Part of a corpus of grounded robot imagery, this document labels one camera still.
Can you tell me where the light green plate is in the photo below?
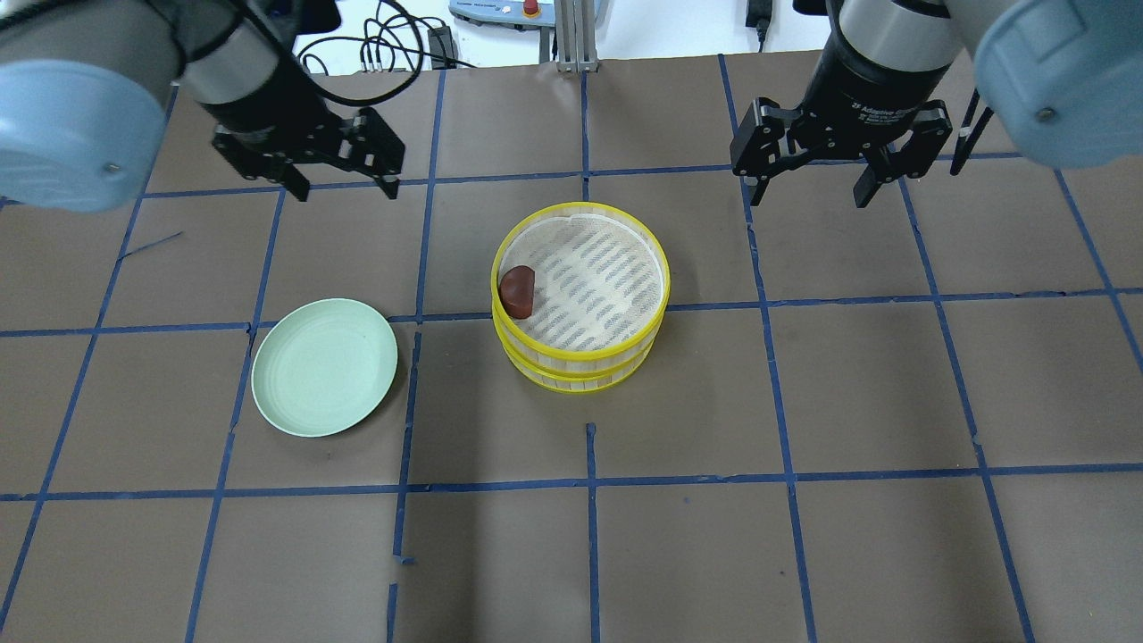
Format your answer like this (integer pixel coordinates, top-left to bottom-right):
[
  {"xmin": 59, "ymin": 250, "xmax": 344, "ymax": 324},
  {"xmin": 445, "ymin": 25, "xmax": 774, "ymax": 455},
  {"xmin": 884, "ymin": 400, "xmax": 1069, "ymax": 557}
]
[{"xmin": 250, "ymin": 298, "xmax": 397, "ymax": 439}]

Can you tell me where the black cable bundle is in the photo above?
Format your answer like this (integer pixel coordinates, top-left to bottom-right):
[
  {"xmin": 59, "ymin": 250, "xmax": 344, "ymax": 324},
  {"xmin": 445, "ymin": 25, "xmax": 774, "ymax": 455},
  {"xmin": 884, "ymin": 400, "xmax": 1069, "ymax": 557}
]
[{"xmin": 295, "ymin": 0, "xmax": 479, "ymax": 74}]

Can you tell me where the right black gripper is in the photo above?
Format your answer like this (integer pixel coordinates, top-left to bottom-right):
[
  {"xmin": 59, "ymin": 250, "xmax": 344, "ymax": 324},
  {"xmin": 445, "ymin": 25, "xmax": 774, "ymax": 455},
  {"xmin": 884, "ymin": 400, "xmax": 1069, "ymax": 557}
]
[{"xmin": 730, "ymin": 31, "xmax": 951, "ymax": 208}]

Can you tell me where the black power adapter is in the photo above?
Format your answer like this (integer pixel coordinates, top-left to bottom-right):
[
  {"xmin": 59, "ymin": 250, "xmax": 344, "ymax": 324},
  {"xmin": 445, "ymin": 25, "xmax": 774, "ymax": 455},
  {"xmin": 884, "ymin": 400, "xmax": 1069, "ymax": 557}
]
[{"xmin": 746, "ymin": 0, "xmax": 774, "ymax": 31}]

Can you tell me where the aluminium frame post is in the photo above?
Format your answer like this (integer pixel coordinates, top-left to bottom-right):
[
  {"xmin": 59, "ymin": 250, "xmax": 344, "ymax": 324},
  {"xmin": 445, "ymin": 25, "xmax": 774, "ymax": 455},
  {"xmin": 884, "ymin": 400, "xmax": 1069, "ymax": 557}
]
[{"xmin": 554, "ymin": 0, "xmax": 601, "ymax": 73}]

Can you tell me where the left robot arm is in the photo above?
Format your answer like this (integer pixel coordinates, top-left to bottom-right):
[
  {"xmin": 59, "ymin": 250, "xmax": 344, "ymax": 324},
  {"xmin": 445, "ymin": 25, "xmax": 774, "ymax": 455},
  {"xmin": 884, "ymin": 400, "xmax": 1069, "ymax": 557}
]
[{"xmin": 1, "ymin": 1, "xmax": 405, "ymax": 212}]

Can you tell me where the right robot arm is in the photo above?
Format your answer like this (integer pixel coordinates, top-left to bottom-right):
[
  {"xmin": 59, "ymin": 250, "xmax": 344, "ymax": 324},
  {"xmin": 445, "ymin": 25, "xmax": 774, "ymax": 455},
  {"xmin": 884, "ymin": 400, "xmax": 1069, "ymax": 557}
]
[{"xmin": 730, "ymin": 1, "xmax": 1142, "ymax": 207}]

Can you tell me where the teach pendant with red button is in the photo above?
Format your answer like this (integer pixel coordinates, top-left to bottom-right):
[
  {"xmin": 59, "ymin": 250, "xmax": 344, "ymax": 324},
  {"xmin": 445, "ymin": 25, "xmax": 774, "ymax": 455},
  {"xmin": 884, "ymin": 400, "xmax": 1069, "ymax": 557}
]
[{"xmin": 448, "ymin": 1, "xmax": 555, "ymax": 31}]

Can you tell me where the black camera cable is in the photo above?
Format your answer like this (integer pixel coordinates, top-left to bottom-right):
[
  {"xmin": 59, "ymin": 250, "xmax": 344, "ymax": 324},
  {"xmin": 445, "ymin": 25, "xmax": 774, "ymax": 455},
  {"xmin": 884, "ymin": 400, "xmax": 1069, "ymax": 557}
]
[{"xmin": 295, "ymin": 0, "xmax": 425, "ymax": 108}]

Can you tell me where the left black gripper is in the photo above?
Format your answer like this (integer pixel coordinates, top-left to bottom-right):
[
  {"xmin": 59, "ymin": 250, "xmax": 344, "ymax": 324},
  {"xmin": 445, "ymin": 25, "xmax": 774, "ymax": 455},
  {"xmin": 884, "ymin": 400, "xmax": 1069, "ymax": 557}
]
[{"xmin": 192, "ymin": 1, "xmax": 405, "ymax": 203}]

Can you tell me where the brown steamed bun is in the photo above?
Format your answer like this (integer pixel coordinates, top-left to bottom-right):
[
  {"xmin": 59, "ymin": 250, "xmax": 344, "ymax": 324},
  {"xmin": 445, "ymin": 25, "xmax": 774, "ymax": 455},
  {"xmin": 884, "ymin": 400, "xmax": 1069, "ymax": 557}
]
[{"xmin": 497, "ymin": 265, "xmax": 536, "ymax": 319}]

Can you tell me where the yellow steamer basket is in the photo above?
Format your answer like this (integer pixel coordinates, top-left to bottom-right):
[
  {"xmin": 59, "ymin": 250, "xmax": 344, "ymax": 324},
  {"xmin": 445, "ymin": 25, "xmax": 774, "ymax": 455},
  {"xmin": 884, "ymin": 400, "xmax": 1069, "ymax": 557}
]
[
  {"xmin": 490, "ymin": 201, "xmax": 672, "ymax": 359},
  {"xmin": 493, "ymin": 313, "xmax": 665, "ymax": 395}
]

